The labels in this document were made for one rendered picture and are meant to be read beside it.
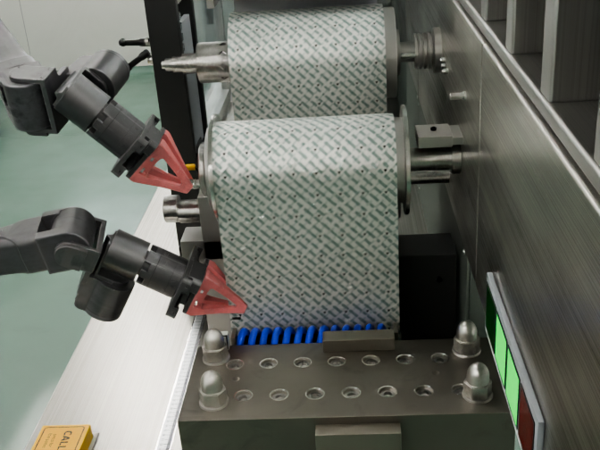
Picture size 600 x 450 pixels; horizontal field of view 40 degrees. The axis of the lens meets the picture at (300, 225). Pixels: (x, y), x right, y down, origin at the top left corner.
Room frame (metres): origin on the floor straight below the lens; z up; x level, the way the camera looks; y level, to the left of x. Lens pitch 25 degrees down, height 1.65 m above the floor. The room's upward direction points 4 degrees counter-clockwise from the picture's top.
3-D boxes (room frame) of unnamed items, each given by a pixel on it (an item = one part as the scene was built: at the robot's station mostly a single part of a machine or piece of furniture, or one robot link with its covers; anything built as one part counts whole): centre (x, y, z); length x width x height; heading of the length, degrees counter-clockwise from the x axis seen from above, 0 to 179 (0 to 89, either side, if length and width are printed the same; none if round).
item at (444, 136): (1.04, -0.19, 1.28); 0.06 x 0.05 x 0.02; 86
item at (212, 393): (0.84, 0.12, 1.05); 0.04 x 0.04 x 0.04
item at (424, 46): (1.29, -0.20, 1.33); 0.07 x 0.07 x 0.07; 86
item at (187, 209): (1.10, 0.14, 1.05); 0.06 x 0.05 x 0.31; 86
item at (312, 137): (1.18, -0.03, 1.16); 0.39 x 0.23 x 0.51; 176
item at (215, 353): (0.93, 0.12, 1.05); 0.04 x 0.04 x 0.04
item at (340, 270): (0.99, -0.01, 1.11); 0.23 x 0.01 x 0.18; 86
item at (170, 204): (1.10, 0.18, 1.18); 0.04 x 0.02 x 0.04; 176
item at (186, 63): (1.32, 0.17, 1.33); 0.06 x 0.03 x 0.03; 86
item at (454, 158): (1.04, -0.18, 1.25); 0.07 x 0.04 x 0.04; 86
